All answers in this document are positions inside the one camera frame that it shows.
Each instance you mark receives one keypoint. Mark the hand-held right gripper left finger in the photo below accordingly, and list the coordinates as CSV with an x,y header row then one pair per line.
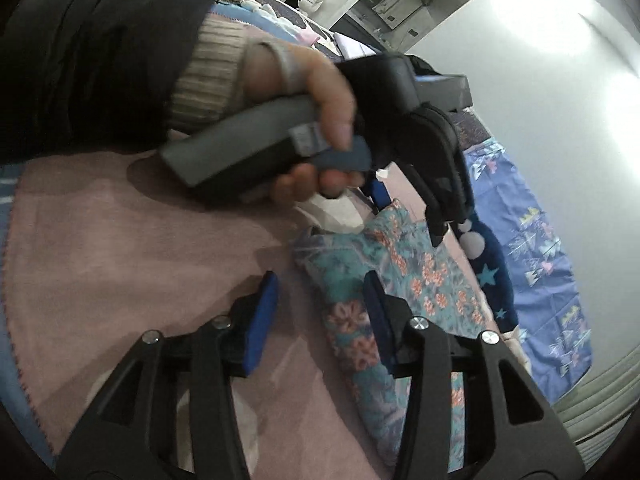
x,y
260,320

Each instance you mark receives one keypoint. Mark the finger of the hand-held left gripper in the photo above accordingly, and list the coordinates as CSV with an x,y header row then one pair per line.
x,y
445,195
381,196

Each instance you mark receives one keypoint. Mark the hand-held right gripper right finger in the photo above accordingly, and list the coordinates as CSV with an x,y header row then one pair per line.
x,y
377,320

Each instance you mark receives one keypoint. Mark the teal floral garment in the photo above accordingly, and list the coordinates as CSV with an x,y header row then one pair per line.
x,y
350,265

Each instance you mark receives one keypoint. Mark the person's left forearm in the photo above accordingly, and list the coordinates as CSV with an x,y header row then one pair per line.
x,y
100,60

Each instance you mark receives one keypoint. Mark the person's left hand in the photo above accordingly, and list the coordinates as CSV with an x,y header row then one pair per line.
x,y
320,85

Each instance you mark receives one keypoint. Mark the dark printed headboard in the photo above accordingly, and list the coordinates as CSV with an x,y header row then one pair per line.
x,y
472,127

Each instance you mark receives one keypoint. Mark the navy star plush blanket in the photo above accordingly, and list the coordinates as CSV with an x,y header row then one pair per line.
x,y
492,270

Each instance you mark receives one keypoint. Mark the blue tree print sheet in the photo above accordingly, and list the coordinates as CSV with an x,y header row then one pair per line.
x,y
540,270

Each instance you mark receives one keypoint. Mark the pink polka dot blanket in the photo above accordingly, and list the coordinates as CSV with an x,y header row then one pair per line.
x,y
125,240

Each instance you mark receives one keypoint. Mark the white pleated curtain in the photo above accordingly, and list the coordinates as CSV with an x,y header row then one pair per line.
x,y
600,395

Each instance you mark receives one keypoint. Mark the wall niche mirror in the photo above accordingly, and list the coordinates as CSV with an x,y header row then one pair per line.
x,y
395,2

